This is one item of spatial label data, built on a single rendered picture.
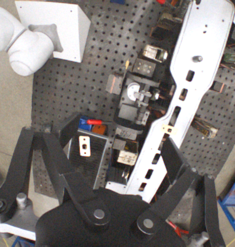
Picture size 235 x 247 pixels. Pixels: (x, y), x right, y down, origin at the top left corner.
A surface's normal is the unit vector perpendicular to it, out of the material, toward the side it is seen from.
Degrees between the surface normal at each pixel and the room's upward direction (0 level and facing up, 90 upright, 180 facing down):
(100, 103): 0
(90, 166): 0
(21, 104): 0
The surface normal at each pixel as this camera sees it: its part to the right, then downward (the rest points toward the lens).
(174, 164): -0.96, -0.27
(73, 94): -0.07, 0.34
